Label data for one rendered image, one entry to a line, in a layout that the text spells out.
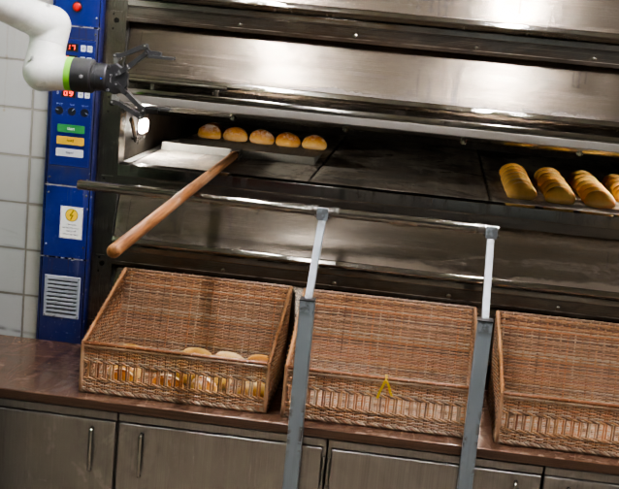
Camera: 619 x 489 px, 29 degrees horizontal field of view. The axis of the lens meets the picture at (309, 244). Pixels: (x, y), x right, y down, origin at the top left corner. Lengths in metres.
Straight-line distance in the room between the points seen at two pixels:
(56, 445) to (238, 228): 0.89
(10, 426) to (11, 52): 1.19
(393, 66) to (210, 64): 0.57
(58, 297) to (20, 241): 0.22
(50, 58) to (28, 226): 0.86
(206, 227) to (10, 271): 0.67
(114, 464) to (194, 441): 0.26
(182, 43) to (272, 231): 0.65
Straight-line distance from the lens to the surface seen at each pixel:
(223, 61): 3.85
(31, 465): 3.67
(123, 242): 2.64
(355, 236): 3.86
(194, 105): 3.72
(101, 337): 3.74
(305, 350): 3.32
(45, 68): 3.35
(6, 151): 4.05
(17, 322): 4.15
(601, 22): 3.80
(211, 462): 3.53
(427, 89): 3.78
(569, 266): 3.88
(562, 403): 3.46
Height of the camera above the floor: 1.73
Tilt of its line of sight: 11 degrees down
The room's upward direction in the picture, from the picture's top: 5 degrees clockwise
